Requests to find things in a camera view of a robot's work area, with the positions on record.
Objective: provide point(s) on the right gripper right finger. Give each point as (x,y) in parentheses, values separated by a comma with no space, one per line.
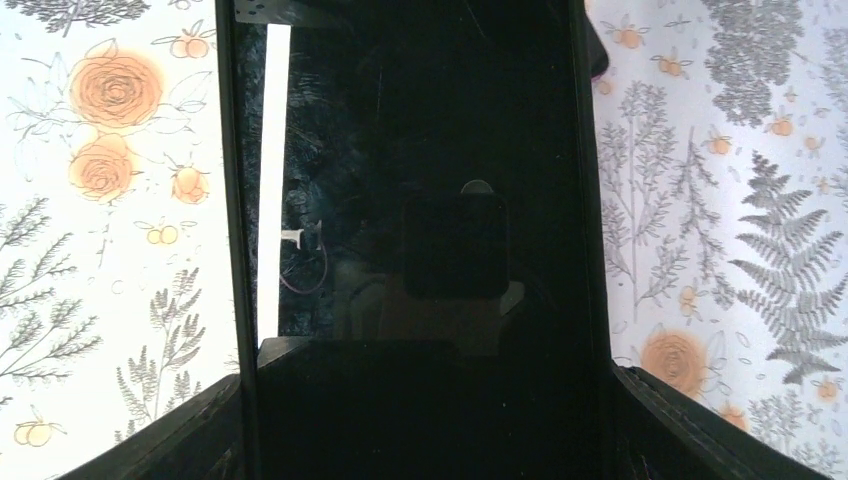
(660,433)

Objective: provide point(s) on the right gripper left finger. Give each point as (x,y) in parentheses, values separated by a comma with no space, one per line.
(200,439)

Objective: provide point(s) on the black phone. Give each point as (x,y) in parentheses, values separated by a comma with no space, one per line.
(435,311)

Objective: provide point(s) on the floral patterned table mat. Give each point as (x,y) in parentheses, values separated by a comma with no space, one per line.
(719,185)

